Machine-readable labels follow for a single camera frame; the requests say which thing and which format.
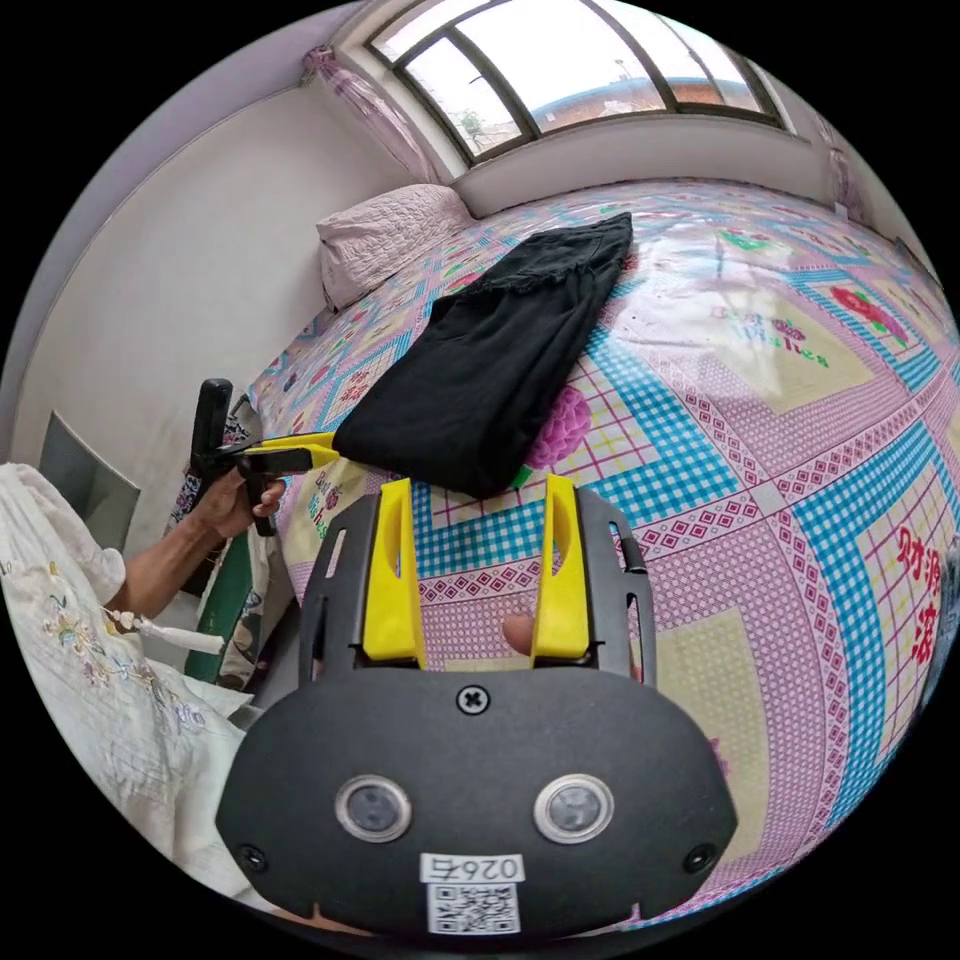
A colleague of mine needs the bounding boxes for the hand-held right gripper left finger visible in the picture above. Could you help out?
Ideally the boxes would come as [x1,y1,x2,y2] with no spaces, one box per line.
[362,479,428,667]

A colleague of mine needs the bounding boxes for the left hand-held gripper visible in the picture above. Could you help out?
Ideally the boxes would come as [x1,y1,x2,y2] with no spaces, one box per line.
[191,431,340,538]

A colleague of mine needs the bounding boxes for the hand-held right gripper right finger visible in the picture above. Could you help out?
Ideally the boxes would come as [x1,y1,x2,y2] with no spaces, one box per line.
[529,473,594,663]

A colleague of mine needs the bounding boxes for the black jeans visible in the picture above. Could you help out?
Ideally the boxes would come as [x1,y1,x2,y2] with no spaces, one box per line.
[332,212,636,501]

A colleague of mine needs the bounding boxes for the person's left forearm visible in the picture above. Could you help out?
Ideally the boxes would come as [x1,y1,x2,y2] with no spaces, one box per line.
[103,517,226,615]

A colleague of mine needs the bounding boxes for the person's left hand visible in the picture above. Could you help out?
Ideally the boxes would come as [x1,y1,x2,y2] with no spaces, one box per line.
[193,466,289,543]

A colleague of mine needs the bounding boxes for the bed with printed checked sheet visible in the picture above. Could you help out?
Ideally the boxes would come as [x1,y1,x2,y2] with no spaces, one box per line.
[187,176,960,925]

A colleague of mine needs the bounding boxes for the pale quilted pillow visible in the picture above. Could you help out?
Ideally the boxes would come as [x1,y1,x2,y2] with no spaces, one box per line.
[315,183,478,313]

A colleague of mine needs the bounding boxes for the person's body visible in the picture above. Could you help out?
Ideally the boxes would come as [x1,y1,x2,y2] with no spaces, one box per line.
[0,461,301,915]

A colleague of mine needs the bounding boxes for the pink sheer curtain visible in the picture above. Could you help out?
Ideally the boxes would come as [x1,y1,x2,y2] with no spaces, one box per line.
[820,112,862,220]
[301,46,453,181]

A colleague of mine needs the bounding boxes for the window with dark frame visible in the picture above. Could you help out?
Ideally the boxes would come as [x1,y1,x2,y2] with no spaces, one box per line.
[333,0,813,183]

